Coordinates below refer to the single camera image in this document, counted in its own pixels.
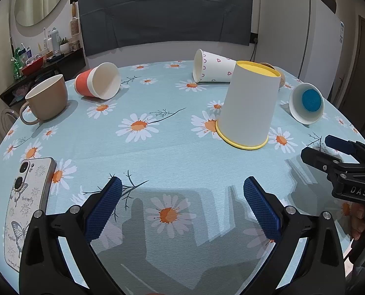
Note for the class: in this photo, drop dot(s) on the dark side cabinet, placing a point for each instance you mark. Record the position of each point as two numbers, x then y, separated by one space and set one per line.
69 64

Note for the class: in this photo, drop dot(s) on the phone in butterfly case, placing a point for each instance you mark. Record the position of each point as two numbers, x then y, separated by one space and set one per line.
29 209

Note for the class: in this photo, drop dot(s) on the person's right hand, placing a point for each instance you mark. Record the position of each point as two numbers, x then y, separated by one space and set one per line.
357 221

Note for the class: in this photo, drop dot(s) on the white spray bottle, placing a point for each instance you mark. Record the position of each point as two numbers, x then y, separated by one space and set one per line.
55 40

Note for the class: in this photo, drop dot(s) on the dark grey cloth cover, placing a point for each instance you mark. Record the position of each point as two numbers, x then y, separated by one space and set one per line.
164 12

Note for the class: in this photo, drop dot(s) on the green bottle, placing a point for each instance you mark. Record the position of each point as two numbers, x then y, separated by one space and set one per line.
16 64

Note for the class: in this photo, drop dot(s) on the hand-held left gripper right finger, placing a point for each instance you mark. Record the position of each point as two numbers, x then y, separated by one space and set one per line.
262 212

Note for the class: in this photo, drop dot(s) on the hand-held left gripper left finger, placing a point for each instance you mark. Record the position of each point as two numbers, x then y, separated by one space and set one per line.
104 212

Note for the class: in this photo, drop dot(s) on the white cup with yellow rim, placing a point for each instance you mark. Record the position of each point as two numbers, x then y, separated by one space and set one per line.
250 104

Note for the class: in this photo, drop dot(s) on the small potted plant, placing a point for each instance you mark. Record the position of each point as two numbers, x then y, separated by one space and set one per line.
64 46

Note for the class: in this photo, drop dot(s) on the wooden hanging brush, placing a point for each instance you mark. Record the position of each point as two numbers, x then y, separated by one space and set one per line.
74 24

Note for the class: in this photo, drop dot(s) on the brown paper cup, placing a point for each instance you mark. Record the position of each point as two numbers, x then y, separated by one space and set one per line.
281 79

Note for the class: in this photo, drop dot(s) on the white cup with blue bottom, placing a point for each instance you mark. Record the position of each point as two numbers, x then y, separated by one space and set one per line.
308 103

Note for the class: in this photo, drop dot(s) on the beige ceramic mug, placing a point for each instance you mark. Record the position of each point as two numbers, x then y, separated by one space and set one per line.
49 98

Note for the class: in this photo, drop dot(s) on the metal chair back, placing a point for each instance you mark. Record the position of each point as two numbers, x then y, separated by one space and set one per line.
9 115

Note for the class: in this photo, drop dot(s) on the white refrigerator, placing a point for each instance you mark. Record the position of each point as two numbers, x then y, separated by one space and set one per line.
287 33

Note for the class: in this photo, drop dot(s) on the heart print paper cup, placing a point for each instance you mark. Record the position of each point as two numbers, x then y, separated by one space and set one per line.
216 67

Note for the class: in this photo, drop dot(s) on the blue daisy print tablecloth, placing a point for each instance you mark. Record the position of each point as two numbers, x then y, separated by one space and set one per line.
176 147

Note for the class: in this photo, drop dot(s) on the orange and white paper cup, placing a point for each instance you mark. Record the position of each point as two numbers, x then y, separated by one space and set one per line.
99 80

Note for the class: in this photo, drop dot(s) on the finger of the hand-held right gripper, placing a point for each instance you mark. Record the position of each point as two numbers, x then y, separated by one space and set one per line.
320 160
339 143

